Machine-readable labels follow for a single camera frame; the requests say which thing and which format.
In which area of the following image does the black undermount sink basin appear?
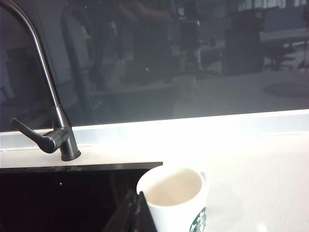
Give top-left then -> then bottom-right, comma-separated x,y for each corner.
0,161 -> 164,232

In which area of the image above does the white Starbucks ceramic mug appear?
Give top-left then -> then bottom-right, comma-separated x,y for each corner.
136,166 -> 210,232

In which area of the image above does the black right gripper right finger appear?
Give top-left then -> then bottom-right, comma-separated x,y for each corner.
132,190 -> 158,232

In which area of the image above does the tall stainless steel faucet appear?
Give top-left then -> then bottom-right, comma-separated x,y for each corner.
0,0 -> 82,162

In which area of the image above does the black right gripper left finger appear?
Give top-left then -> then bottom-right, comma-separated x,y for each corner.
103,190 -> 140,232

